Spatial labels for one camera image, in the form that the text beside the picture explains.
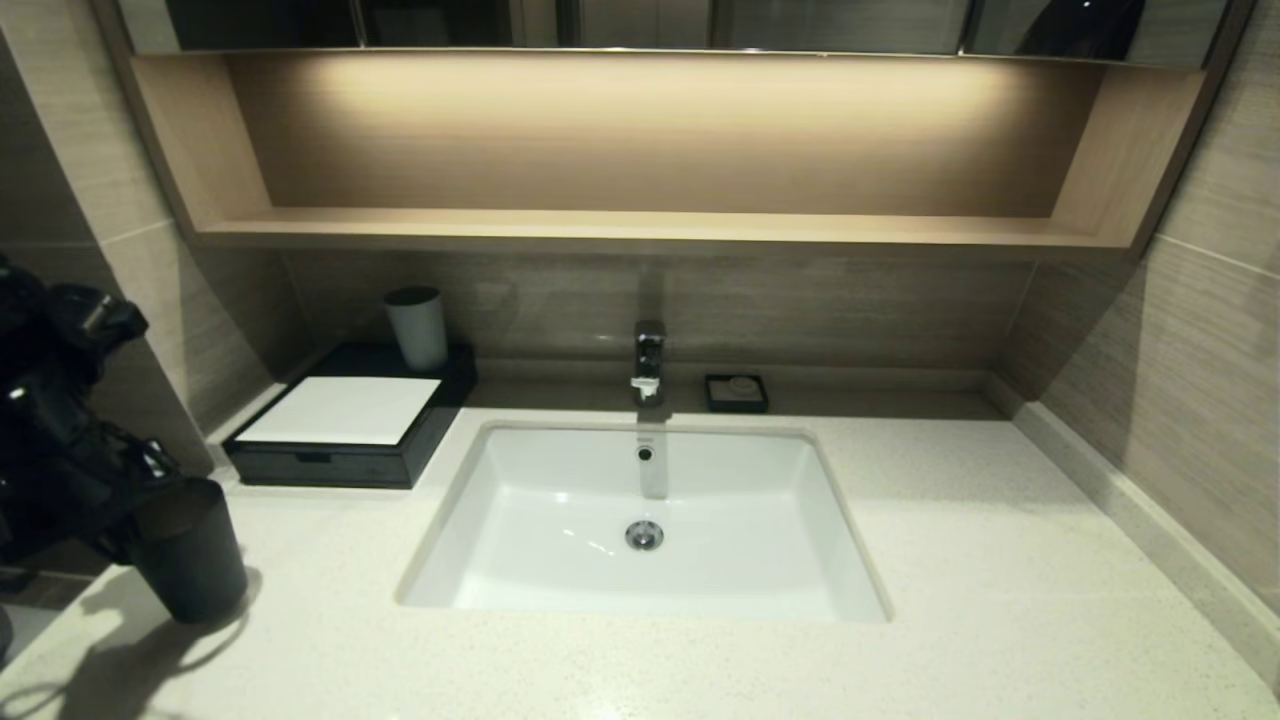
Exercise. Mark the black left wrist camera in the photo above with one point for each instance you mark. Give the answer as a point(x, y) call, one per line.
point(80, 320)

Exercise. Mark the dark metal tumbler cup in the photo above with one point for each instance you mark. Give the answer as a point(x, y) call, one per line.
point(195, 560)

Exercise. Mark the wooden wall shelf niche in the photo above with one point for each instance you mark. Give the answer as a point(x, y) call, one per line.
point(640, 140)

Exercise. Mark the chrome sink drain plug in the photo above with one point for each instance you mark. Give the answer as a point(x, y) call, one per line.
point(644, 535)

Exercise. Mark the chrome faucet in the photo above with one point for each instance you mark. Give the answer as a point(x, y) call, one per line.
point(648, 360)

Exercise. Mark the black storage box housing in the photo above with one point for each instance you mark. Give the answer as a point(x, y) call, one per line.
point(455, 385)

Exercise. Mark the black soap dish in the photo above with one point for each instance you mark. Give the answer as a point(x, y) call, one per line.
point(715, 400)

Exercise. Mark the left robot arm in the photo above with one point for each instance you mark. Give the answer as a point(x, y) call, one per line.
point(25, 480)

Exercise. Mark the mirror cabinet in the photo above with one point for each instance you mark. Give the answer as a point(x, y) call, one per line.
point(800, 25)

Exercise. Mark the white ceramic sink basin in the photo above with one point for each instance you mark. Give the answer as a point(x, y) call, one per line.
point(750, 520)

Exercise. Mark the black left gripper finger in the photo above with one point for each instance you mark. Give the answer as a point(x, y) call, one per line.
point(165, 485)
point(122, 540)

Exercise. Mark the beige soap bar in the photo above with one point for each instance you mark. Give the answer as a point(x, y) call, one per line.
point(741, 385)

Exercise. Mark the grey white cup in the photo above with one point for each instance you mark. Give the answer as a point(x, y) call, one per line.
point(418, 330)

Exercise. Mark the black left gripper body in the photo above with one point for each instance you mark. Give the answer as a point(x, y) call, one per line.
point(90, 480)

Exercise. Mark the black box drawer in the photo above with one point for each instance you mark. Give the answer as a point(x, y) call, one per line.
point(330, 465)

